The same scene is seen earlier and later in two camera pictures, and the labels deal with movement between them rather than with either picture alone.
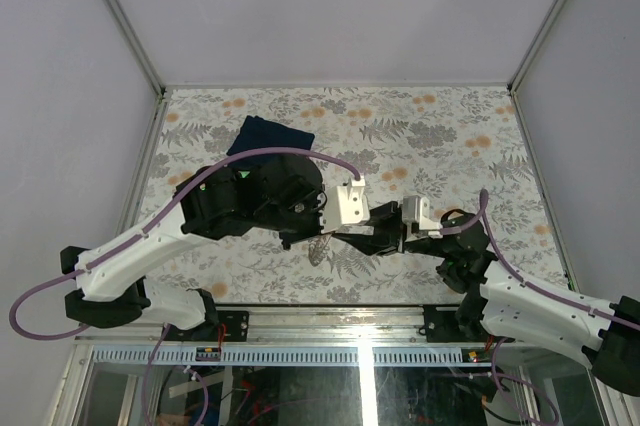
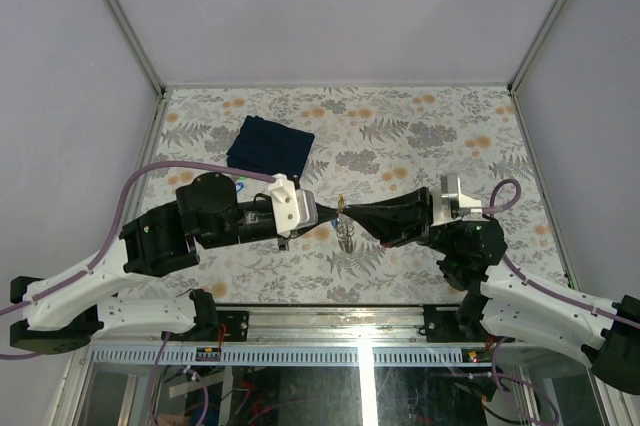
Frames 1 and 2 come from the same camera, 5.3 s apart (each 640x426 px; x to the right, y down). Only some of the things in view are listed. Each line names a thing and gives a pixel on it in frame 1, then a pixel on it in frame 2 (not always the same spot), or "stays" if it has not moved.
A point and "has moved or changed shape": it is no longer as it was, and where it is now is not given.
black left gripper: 314,230 stays
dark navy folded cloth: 258,133 stays
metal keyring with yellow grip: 317,248 has moved or changed shape
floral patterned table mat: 439,146 stays
